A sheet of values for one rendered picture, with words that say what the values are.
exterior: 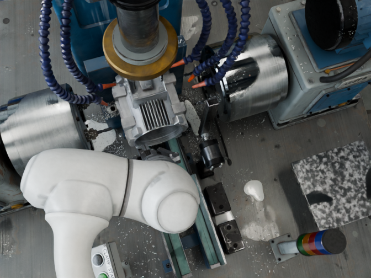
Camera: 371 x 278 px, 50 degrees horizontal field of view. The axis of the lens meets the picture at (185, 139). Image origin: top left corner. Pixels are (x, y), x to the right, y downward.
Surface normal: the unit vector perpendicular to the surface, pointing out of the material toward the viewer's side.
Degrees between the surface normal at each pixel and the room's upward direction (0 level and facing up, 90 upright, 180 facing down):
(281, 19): 0
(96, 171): 18
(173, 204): 23
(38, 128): 13
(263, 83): 40
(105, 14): 90
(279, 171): 0
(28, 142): 28
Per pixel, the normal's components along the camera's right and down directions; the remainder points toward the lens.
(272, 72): 0.20, 0.16
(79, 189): 0.24, -0.24
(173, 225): 0.21, 0.42
